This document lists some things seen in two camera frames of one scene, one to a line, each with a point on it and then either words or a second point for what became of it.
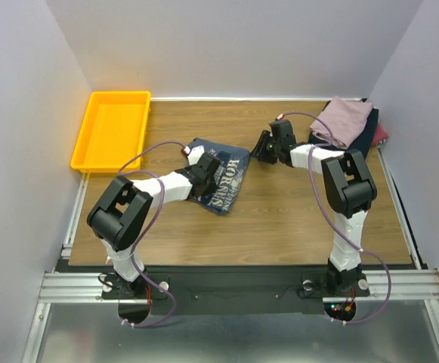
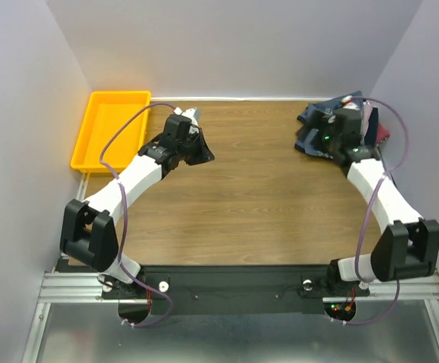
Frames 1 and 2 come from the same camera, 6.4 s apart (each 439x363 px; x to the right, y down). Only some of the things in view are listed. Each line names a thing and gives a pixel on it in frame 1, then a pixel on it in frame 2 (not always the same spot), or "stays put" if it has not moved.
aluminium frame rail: x=71 y=287 stays put
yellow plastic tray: x=114 y=132 stays put
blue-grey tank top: x=232 y=172 to x=310 y=144
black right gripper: x=263 y=147 to x=318 y=134
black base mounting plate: x=233 y=289 stays put
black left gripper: x=211 y=188 to x=205 y=154
